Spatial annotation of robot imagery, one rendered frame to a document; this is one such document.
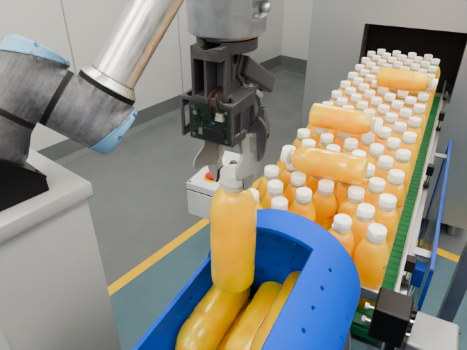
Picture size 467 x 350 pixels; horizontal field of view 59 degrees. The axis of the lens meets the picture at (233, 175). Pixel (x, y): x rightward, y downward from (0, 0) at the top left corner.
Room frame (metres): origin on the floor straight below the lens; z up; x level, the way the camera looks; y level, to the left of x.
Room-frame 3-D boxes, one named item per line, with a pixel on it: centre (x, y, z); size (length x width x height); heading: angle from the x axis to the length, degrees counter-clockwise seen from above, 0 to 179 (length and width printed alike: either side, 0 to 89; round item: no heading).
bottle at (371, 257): (0.68, -0.31, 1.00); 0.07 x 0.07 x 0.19
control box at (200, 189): (0.95, 0.03, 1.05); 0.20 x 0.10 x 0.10; 153
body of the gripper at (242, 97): (0.48, 0.01, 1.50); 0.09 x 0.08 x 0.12; 153
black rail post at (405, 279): (0.73, -0.43, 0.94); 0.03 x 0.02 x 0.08; 153
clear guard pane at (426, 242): (1.07, -0.66, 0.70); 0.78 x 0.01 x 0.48; 153
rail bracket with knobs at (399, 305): (0.58, -0.33, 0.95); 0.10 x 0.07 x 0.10; 63
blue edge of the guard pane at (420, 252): (1.08, -0.64, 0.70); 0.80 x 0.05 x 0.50; 153
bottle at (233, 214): (0.50, 0.00, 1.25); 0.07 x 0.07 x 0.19
